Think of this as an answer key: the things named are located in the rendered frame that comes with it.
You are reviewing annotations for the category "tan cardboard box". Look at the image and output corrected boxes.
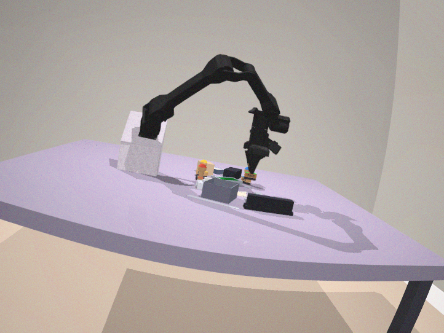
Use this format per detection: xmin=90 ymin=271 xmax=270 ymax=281
xmin=196 ymin=160 xmax=215 ymax=176

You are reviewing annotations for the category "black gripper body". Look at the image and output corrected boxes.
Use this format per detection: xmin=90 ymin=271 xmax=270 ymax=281
xmin=244 ymin=127 xmax=270 ymax=157

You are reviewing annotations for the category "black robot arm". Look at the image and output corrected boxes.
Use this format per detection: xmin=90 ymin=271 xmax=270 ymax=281
xmin=138 ymin=54 xmax=290 ymax=140

